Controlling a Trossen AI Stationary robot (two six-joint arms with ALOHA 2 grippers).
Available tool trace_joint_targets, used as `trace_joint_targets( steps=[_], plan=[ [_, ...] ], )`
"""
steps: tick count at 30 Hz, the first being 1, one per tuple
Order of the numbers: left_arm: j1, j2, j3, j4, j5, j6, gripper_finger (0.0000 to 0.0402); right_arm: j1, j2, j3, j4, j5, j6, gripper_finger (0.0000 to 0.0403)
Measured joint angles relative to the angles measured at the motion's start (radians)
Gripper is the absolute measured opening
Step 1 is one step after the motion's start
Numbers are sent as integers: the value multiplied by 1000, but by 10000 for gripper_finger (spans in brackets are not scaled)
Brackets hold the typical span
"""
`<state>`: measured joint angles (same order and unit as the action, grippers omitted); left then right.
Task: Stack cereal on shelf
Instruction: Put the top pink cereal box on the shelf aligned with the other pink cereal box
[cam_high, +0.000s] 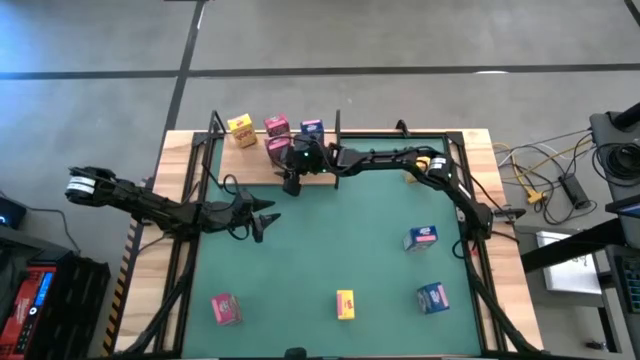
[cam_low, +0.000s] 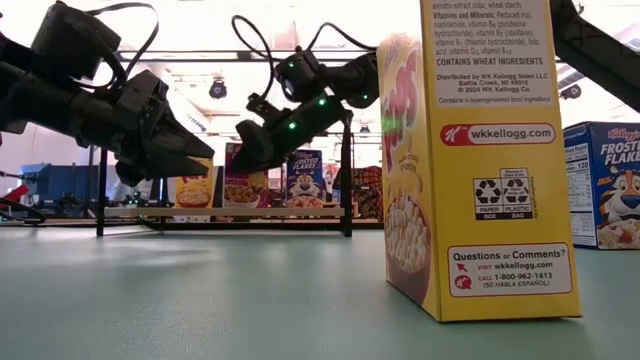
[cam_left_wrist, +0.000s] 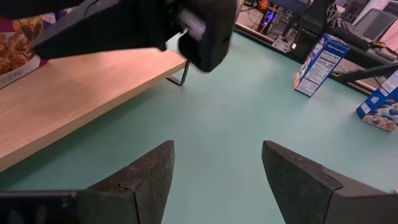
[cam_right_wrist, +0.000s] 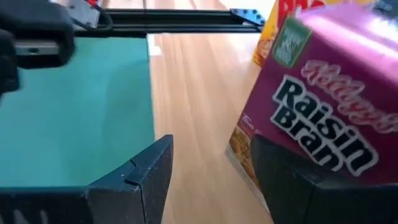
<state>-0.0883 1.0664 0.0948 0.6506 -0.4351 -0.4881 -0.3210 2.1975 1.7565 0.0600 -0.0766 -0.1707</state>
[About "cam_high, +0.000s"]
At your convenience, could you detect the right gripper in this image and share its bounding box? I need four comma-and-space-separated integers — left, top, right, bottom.
273, 133, 329, 197

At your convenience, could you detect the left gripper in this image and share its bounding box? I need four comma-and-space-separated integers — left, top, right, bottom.
198, 196, 282, 244

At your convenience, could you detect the pink cereal box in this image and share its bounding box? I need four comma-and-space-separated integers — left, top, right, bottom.
210, 292, 244, 327
263, 113, 291, 137
264, 135, 294, 165

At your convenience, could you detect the blue Frosted Flakes cereal box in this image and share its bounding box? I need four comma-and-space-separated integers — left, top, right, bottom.
299, 118, 325, 144
416, 281, 451, 315
402, 224, 440, 252

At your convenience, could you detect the green table mat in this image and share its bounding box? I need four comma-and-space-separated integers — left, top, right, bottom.
182, 137, 484, 357

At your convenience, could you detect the yellow black hazard tape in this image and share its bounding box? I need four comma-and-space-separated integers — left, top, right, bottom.
101, 219, 142, 357

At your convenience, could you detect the black plastic crate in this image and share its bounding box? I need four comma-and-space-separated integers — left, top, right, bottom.
37, 249, 112, 360

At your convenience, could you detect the black device with blue light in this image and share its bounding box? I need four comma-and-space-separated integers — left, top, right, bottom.
0, 196, 27, 230

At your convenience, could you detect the red control unit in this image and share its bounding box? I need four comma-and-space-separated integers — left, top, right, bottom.
0, 264, 57, 357

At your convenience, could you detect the black metal beam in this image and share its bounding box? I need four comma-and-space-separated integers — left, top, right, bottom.
519, 217, 629, 274

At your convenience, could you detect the black power brick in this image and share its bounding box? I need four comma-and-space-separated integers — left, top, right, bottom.
558, 172, 592, 210

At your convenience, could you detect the white flat box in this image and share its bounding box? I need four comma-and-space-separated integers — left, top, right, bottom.
535, 230, 603, 295

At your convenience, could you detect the grey side table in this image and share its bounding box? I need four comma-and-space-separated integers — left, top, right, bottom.
588, 102, 640, 236

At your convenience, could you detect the black pole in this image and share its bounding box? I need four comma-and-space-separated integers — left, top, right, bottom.
612, 102, 640, 130

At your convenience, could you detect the black keyboard device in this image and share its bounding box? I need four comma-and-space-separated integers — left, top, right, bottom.
604, 244, 640, 314

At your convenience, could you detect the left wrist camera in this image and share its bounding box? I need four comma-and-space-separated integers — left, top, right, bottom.
233, 188, 255, 212

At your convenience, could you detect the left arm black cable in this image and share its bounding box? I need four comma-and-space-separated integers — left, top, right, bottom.
221, 173, 252, 242

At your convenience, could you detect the yellow floor cable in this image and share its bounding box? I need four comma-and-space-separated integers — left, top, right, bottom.
492, 137, 594, 205

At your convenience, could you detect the coiled black cable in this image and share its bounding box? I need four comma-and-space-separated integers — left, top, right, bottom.
592, 142, 640, 187

